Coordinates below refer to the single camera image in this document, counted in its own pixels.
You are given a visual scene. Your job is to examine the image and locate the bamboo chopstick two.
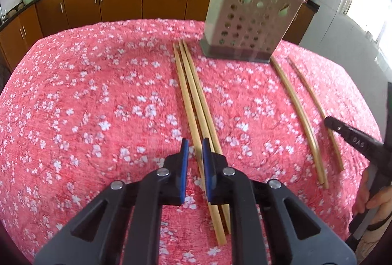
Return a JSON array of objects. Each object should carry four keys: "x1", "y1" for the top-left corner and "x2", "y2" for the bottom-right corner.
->
[{"x1": 173, "y1": 43, "x2": 227, "y2": 246}]

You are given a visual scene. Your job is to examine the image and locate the bamboo chopstick three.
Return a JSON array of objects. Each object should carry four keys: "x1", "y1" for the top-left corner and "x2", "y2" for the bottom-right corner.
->
[{"x1": 175, "y1": 40, "x2": 231, "y2": 234}]

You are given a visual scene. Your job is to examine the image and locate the bamboo chopstick six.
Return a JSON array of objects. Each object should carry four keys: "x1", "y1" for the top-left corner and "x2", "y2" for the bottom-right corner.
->
[{"x1": 286, "y1": 57, "x2": 344, "y2": 172}]

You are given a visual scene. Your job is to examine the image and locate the bamboo chopstick five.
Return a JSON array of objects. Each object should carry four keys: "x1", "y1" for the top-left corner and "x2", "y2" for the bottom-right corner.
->
[{"x1": 270, "y1": 57, "x2": 329, "y2": 189}]

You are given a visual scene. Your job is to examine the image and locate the bamboo chopstick four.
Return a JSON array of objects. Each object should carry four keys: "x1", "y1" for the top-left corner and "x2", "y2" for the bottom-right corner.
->
[{"x1": 182, "y1": 40, "x2": 222, "y2": 155}]

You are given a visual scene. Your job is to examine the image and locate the person right hand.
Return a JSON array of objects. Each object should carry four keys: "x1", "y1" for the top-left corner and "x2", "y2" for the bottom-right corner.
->
[{"x1": 352, "y1": 168, "x2": 392, "y2": 225}]

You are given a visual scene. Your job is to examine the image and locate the red floral tablecloth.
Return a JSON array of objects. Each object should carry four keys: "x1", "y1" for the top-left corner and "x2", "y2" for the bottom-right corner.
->
[{"x1": 1, "y1": 19, "x2": 381, "y2": 260}]

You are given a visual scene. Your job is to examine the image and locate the green perforated utensil holder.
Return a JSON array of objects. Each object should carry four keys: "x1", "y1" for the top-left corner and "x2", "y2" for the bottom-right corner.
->
[{"x1": 200, "y1": 0, "x2": 304, "y2": 63}]

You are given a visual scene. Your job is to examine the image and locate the lower wooden cabinets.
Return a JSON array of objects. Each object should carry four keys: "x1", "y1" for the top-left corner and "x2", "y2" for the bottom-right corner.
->
[{"x1": 1, "y1": 0, "x2": 304, "y2": 70}]

